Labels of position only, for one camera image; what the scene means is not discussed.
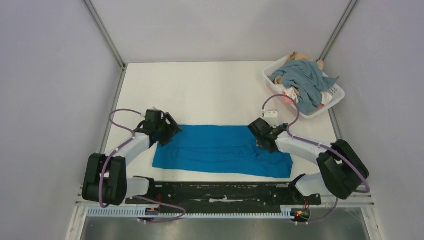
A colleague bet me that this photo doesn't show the blue t-shirt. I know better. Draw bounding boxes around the blue t-shirt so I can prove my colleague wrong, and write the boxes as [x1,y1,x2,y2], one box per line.
[152,125,293,178]

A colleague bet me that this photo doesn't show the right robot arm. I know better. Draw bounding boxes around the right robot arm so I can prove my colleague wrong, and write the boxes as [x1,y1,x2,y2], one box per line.
[248,118,370,204]

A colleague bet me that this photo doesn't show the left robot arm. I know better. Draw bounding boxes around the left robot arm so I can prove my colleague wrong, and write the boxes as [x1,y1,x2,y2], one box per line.
[81,108,183,208]

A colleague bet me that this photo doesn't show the pink t-shirt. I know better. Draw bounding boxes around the pink t-shirt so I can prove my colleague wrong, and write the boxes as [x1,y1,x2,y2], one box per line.
[282,91,325,110]

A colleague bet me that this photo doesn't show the grey-blue t-shirt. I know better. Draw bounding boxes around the grey-blue t-shirt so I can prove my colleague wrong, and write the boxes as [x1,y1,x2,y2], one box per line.
[268,60,339,115]

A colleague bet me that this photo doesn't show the white t-shirt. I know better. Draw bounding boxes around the white t-shirt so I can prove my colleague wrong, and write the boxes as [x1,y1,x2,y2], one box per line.
[275,84,333,107]

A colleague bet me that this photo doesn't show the beige t-shirt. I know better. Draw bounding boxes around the beige t-shirt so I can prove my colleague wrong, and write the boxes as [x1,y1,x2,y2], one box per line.
[273,51,324,85]

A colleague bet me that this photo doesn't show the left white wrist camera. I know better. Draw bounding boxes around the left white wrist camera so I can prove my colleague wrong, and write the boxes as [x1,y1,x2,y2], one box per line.
[140,107,165,118]

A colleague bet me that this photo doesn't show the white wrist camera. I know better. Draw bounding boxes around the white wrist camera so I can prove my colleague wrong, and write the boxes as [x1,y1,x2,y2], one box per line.
[262,109,279,128]
[140,107,165,118]

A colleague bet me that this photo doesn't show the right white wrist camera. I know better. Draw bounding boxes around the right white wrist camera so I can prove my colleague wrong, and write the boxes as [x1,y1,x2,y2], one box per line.
[262,109,279,128]

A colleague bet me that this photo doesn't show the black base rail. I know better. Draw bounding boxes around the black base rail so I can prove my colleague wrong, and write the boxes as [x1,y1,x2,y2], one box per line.
[146,181,322,214]

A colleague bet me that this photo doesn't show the white cable duct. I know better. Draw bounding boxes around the white cable duct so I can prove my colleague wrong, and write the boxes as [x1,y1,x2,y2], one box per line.
[86,206,297,220]

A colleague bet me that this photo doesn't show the aluminium frame left post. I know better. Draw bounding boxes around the aluminium frame left post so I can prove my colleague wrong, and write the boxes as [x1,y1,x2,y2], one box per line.
[82,0,127,153]

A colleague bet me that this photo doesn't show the aluminium frame post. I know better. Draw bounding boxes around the aluminium frame post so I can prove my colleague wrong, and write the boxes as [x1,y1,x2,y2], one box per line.
[82,0,127,153]
[318,0,360,61]

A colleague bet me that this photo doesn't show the aluminium frame right post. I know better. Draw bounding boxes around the aluminium frame right post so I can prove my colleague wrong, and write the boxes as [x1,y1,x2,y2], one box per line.
[318,0,360,61]

